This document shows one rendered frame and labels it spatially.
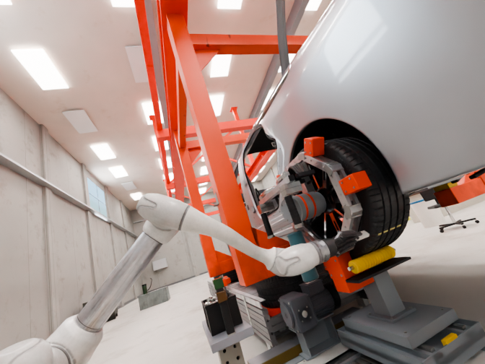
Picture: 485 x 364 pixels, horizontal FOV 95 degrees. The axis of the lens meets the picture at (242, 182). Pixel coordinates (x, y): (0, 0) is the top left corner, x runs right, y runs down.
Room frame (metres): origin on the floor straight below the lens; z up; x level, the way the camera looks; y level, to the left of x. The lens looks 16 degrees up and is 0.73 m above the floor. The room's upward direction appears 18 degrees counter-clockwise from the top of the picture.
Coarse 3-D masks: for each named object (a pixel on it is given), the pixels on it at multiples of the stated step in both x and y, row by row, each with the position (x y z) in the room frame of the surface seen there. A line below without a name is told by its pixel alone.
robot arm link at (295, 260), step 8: (288, 248) 0.91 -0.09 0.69; (296, 248) 0.90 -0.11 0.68; (304, 248) 0.90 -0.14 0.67; (312, 248) 0.91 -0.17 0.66; (280, 256) 0.89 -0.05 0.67; (288, 256) 0.88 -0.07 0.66; (296, 256) 0.88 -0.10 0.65; (304, 256) 0.89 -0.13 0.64; (312, 256) 0.90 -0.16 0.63; (280, 264) 0.89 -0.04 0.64; (288, 264) 0.87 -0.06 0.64; (296, 264) 0.88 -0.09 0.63; (304, 264) 0.89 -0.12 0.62; (312, 264) 0.90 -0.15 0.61; (280, 272) 0.91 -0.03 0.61; (288, 272) 0.88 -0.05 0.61; (296, 272) 0.89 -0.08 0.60; (304, 272) 0.92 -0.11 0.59
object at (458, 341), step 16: (464, 320) 1.17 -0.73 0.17; (352, 336) 1.35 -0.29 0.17; (368, 336) 1.32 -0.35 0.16; (448, 336) 1.08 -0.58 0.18; (464, 336) 1.09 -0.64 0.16; (480, 336) 1.12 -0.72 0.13; (368, 352) 1.28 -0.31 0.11; (384, 352) 1.18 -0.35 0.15; (400, 352) 1.14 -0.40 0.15; (416, 352) 1.08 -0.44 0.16; (432, 352) 1.04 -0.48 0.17; (448, 352) 1.05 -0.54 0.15; (464, 352) 1.07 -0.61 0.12
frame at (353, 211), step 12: (300, 156) 1.14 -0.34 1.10; (324, 168) 1.02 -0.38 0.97; (336, 168) 0.99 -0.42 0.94; (336, 180) 0.98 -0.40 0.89; (336, 192) 1.01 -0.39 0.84; (348, 204) 0.98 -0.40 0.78; (360, 204) 1.00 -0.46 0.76; (348, 216) 1.00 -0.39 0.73; (360, 216) 1.02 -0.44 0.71; (300, 228) 1.45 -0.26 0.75; (348, 228) 1.04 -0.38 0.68; (312, 240) 1.37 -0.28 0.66
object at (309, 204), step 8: (312, 192) 1.20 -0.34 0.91; (296, 200) 1.15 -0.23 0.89; (304, 200) 1.15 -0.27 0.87; (312, 200) 1.16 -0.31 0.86; (320, 200) 1.18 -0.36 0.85; (304, 208) 1.14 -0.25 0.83; (312, 208) 1.16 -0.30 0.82; (320, 208) 1.18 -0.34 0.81; (288, 216) 1.18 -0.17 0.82; (304, 216) 1.16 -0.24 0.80; (312, 216) 1.19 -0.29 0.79
